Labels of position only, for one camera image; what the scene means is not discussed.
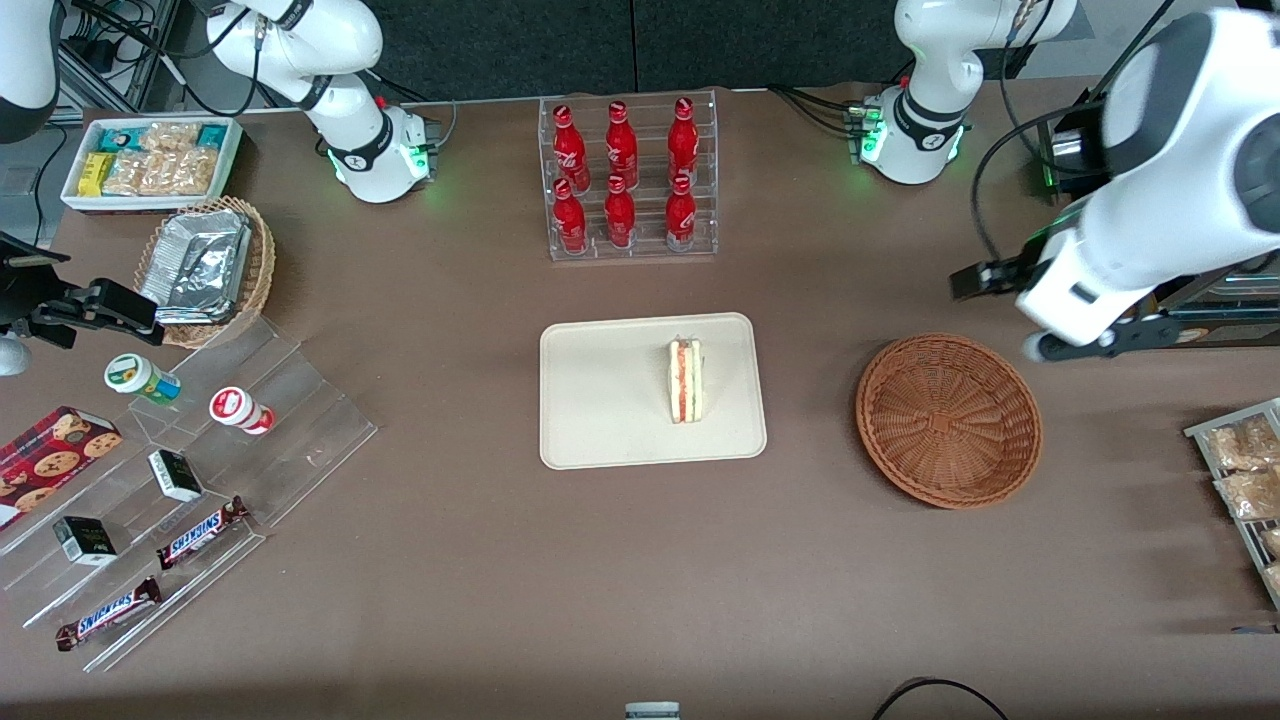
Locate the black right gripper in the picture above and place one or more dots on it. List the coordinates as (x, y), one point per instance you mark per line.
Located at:
(22, 290)

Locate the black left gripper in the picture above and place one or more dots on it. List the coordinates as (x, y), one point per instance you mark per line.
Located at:
(1003, 274)

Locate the triangular sandwich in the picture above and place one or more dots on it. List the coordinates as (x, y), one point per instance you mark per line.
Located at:
(685, 385)

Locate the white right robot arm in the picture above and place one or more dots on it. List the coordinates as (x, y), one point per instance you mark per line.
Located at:
(340, 110)

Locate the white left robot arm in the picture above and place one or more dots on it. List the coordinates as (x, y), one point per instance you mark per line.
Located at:
(1180, 150)

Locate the brown round wicker basket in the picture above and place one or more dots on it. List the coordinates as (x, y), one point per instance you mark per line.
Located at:
(945, 420)

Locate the light tan wicker basket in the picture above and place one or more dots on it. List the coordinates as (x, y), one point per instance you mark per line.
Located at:
(262, 270)

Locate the tray of packaged snacks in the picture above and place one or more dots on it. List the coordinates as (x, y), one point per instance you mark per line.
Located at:
(1200, 432)

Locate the cream plastic tray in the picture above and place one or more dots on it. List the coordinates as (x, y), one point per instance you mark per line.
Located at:
(610, 400)

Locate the green lidded yogurt cup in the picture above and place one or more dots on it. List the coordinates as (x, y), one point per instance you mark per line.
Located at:
(135, 375)

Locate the silver foil package stack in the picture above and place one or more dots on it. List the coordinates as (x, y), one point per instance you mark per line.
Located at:
(195, 265)

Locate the red plaid cookie box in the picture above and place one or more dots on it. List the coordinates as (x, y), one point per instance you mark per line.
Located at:
(50, 460)

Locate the yellow snack packet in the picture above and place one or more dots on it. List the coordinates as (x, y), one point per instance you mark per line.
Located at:
(95, 173)

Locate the clear cracker bag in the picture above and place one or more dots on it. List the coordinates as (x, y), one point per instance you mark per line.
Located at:
(170, 136)
(190, 172)
(130, 175)

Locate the black machine with yellow panel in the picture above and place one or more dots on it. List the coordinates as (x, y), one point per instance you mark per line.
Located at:
(1062, 150)

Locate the red lidded yogurt cup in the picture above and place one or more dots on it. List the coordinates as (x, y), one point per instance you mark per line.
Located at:
(235, 408)

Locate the small black carton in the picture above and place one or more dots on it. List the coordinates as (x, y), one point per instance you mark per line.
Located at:
(85, 541)
(175, 476)

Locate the teal snack packet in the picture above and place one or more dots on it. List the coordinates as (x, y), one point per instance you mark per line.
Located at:
(212, 136)
(121, 138)

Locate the white plastic snack bin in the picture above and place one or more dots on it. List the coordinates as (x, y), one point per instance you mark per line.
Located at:
(232, 160)

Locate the clear acrylic stepped shelf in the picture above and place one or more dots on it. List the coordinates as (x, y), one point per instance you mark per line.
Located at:
(300, 430)

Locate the Snickers chocolate bar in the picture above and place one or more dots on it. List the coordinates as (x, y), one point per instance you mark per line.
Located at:
(200, 533)
(105, 615)

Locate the red cola bottle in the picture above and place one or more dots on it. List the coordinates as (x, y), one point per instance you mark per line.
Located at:
(621, 145)
(683, 140)
(620, 215)
(681, 215)
(571, 150)
(570, 220)

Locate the clear pastry bag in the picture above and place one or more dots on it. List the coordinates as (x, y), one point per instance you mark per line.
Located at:
(1245, 445)
(1273, 580)
(1250, 495)
(1270, 542)

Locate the clear acrylic bottle rack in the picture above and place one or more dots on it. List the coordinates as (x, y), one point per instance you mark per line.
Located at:
(645, 250)

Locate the small grey white object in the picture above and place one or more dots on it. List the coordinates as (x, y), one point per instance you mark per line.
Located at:
(652, 711)

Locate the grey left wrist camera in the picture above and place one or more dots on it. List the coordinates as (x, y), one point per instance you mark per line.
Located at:
(1042, 348)

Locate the aluminium frame stand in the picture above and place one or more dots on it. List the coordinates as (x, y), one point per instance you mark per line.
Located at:
(100, 80)

